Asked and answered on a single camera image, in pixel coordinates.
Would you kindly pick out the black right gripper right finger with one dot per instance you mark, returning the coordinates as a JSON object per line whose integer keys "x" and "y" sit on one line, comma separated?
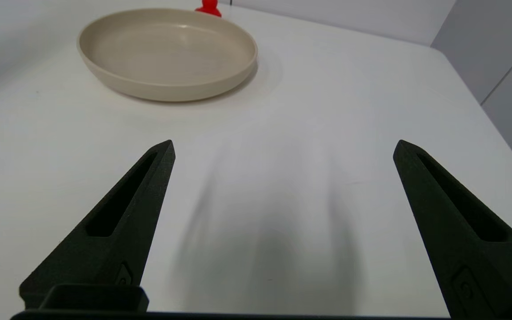
{"x": 474, "y": 249}

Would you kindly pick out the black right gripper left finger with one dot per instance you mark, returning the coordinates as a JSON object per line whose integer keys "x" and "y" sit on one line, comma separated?
{"x": 118, "y": 240}

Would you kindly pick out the red rubber duck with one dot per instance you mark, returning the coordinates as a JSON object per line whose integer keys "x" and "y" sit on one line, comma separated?
{"x": 210, "y": 9}

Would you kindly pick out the beige round plate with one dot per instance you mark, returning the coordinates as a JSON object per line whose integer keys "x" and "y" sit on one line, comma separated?
{"x": 167, "y": 53}

